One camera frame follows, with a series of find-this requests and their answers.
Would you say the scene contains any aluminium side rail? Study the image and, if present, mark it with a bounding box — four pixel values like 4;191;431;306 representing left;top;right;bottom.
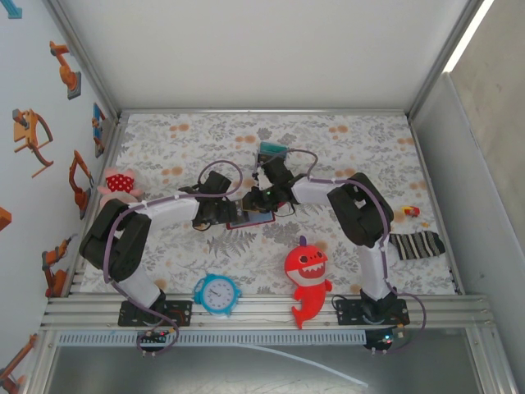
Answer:
69;117;126;296

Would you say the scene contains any floral table mat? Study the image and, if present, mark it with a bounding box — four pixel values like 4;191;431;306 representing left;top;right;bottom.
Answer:
80;112;460;296

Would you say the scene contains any left circuit board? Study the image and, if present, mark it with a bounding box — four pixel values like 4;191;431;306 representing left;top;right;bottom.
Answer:
137;329;170;350

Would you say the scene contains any red shark plush toy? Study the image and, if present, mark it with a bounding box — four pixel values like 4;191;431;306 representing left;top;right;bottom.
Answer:
284;235;334;331

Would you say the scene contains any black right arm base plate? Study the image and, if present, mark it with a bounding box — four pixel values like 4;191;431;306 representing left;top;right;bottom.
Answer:
335;297;410;326

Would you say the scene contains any red card holder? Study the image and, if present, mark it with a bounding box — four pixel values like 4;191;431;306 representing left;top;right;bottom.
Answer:
226;208;276;231

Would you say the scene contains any blue teal card box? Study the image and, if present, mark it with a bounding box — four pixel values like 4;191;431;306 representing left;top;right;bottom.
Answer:
258;140;289;160

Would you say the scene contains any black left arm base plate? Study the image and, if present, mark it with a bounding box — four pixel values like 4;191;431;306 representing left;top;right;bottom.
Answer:
117;300;194;328

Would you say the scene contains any blue alarm clock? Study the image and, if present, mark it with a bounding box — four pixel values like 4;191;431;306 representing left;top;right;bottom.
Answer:
192;273;243;320

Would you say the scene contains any aluminium front rail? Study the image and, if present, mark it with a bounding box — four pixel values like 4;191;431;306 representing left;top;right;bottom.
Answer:
39;293;495;329

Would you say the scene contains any aluminium frame post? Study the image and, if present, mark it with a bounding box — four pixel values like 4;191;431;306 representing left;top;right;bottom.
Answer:
404;0;489;120
43;0;124;120

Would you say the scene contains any circuit board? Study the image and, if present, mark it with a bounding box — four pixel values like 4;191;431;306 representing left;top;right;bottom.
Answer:
363;328;405;353
137;329;170;350

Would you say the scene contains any white plastic tube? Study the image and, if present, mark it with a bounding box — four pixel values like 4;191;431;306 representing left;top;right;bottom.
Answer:
241;343;369;388

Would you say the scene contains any white light strip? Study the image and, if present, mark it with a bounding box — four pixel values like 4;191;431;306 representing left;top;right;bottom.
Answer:
442;0;498;74

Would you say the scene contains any pink pig plush toy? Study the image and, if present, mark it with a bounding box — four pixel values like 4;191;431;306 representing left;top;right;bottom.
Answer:
97;167;145;208

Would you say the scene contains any aluminium back rail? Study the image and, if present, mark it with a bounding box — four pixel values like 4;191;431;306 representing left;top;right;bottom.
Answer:
118;108;411;117

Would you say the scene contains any black white striped sock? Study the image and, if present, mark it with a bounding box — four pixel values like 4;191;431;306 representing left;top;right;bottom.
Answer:
388;230;446;261

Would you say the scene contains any blue orange wall sticker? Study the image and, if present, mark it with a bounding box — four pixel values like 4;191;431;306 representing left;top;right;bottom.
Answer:
92;102;107;159

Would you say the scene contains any right circuit board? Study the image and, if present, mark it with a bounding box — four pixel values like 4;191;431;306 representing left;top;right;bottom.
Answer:
363;328;405;353

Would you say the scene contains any orange gripper claw wall sticker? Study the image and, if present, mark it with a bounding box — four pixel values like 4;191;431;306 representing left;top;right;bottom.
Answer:
11;108;55;179

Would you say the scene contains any grey slotted cable duct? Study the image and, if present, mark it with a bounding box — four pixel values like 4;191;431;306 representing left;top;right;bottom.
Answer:
57;331;368;346

